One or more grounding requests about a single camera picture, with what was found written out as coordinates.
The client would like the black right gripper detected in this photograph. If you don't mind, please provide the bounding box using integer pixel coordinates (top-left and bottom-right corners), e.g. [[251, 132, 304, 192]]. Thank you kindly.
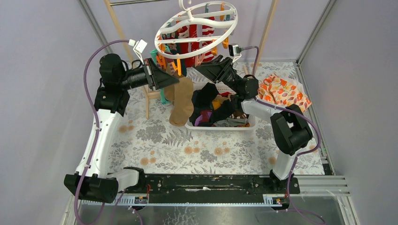
[[192, 55, 241, 95]]

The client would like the green and blue sock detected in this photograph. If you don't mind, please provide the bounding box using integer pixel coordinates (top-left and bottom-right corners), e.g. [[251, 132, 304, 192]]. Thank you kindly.
[[150, 49, 171, 107]]

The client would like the white round clip hanger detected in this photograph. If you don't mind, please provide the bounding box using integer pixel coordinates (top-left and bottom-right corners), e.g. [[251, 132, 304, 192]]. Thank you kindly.
[[154, 0, 238, 60]]

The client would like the brown ribbed sock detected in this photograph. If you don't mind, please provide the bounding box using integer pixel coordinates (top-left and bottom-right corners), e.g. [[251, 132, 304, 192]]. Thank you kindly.
[[164, 84, 175, 105]]

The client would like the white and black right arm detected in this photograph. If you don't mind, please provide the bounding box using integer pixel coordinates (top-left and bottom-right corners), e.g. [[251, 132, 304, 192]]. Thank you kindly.
[[194, 56, 313, 193]]

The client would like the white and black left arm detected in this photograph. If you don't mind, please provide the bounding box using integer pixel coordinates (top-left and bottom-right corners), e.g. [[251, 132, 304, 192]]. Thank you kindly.
[[64, 53, 179, 203]]

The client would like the red white striped sock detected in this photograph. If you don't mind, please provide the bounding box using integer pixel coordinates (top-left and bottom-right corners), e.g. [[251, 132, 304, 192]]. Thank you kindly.
[[177, 17, 216, 68]]

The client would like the black sock in basket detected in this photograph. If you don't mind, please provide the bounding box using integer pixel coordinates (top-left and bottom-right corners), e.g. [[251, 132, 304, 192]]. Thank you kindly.
[[189, 83, 236, 127]]

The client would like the white plastic laundry basket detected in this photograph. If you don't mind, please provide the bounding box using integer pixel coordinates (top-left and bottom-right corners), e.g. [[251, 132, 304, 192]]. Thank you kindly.
[[185, 83, 260, 131]]

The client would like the orange floral cloth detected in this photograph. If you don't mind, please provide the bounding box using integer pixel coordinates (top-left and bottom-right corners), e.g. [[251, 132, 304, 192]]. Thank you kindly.
[[257, 74, 312, 112]]

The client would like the floral table mat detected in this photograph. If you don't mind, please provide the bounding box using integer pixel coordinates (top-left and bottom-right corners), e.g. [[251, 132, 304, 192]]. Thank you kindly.
[[109, 61, 326, 175]]

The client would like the wooden drying rack frame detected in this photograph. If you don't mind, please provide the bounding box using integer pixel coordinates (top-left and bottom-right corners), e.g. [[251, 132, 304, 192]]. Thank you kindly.
[[104, 0, 279, 119]]

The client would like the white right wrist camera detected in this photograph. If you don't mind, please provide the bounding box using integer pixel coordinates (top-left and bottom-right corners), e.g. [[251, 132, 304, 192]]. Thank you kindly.
[[228, 44, 242, 63]]

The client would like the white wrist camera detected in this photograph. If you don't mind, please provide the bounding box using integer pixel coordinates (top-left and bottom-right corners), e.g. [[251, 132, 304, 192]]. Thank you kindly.
[[228, 44, 242, 63], [128, 39, 147, 63]]

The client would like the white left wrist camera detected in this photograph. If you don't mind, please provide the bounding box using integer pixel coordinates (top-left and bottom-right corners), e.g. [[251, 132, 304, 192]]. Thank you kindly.
[[128, 39, 147, 63]]

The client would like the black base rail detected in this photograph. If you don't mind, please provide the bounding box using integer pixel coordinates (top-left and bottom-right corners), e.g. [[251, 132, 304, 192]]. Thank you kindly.
[[126, 174, 300, 204]]

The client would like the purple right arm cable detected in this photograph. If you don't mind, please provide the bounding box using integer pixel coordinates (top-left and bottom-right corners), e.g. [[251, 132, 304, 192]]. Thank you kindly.
[[241, 45, 327, 224]]

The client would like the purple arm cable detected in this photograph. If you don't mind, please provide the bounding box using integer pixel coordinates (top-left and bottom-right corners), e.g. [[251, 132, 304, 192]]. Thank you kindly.
[[74, 39, 144, 225], [241, 45, 327, 224]]

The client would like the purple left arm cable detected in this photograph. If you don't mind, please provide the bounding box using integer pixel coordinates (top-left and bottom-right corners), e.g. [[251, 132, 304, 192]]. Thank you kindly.
[[74, 39, 144, 225]]

